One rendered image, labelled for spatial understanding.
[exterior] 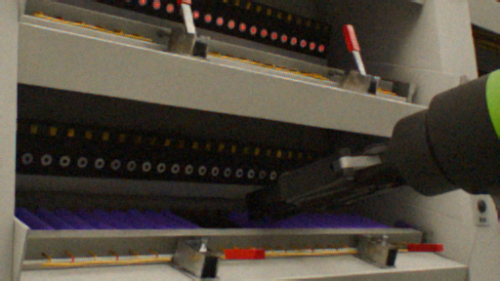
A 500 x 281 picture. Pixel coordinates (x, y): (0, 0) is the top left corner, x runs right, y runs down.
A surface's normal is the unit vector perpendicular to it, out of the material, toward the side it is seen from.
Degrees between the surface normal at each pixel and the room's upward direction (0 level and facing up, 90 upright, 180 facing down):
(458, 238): 90
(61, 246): 112
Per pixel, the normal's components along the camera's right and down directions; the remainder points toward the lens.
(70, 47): 0.62, 0.18
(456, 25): 0.65, -0.19
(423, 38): -0.76, -0.11
